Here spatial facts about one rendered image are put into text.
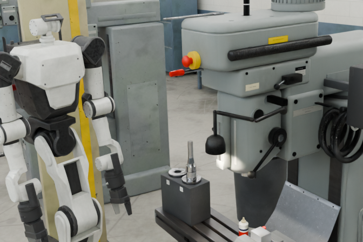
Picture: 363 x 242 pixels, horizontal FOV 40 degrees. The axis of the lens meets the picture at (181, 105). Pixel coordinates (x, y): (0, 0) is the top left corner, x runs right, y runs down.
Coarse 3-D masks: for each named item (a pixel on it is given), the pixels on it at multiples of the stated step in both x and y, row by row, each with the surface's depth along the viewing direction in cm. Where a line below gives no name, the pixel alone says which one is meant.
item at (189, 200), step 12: (180, 168) 237; (168, 180) 230; (180, 180) 226; (192, 180) 223; (204, 180) 225; (168, 192) 232; (180, 192) 224; (192, 192) 219; (204, 192) 224; (168, 204) 234; (180, 204) 226; (192, 204) 221; (204, 204) 225; (180, 216) 228; (192, 216) 222; (204, 216) 227
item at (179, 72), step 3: (180, 69) 176; (189, 69) 178; (195, 69) 179; (198, 69) 180; (201, 69) 181; (171, 72) 174; (174, 72) 174; (177, 72) 175; (180, 72) 175; (183, 72) 176; (186, 72) 177; (189, 72) 178; (171, 75) 174; (174, 75) 174; (177, 75) 175; (180, 75) 176
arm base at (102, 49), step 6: (90, 42) 216; (96, 42) 218; (102, 42) 220; (84, 48) 215; (90, 48) 216; (96, 48) 219; (102, 48) 221; (84, 54) 215; (90, 54) 217; (96, 54) 219; (102, 54) 221; (90, 60) 218; (96, 60) 220
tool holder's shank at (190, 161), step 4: (188, 144) 220; (192, 144) 220; (188, 148) 220; (192, 148) 220; (188, 152) 221; (192, 152) 221; (188, 156) 222; (192, 156) 221; (188, 160) 222; (192, 160) 222; (192, 164) 222
